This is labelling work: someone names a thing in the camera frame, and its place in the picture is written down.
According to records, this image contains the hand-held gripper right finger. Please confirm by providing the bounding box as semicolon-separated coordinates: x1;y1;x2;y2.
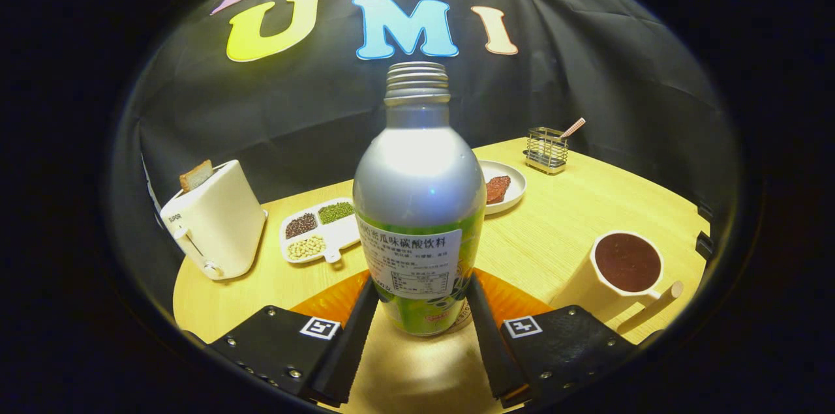
464;269;663;409

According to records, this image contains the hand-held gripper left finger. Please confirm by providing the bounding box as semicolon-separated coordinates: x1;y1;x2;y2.
186;271;380;408

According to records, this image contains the cream cup with wooden handle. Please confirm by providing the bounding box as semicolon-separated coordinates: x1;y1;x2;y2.
551;230;685;335

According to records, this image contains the dark red juice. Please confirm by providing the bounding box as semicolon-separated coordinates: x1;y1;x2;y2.
595;234;661;293

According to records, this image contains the silver green label bottle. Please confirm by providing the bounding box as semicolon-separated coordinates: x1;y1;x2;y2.
353;62;487;337

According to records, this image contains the pile of yellow soybeans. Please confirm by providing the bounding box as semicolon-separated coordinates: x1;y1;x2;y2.
288;235;326;261

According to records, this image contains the white divided tray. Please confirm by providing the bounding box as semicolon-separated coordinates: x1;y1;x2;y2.
279;197;361;265

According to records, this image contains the wooden table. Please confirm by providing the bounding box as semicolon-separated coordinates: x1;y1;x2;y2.
173;137;712;414

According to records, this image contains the pile of brown beans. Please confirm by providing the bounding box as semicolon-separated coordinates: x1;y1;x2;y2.
285;213;318;239

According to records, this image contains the pile of green beans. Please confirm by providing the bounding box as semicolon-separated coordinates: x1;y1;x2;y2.
318;201;356;225

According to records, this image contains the brown meat slice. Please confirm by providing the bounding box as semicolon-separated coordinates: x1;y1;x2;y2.
486;175;511;205

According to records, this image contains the round white plate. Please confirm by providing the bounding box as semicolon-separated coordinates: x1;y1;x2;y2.
478;160;527;216

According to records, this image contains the white toaster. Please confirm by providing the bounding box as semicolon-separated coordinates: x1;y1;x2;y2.
160;160;268;281

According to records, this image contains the toast bread slice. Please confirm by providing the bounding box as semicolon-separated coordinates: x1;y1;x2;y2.
179;160;214;193

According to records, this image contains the metal wire holder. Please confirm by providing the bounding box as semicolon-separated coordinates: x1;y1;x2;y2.
523;127;569;175

